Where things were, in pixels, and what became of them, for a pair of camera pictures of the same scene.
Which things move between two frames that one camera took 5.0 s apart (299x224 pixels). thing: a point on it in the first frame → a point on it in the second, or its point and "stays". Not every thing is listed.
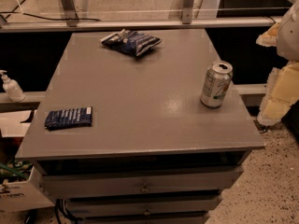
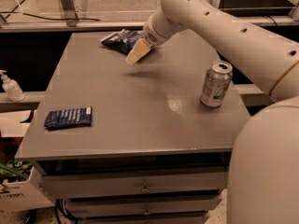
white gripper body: x=290 y=35 → x=156 y=32
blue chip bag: x=133 y=41 stays
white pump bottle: x=12 y=88 stays
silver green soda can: x=216 y=84 stays
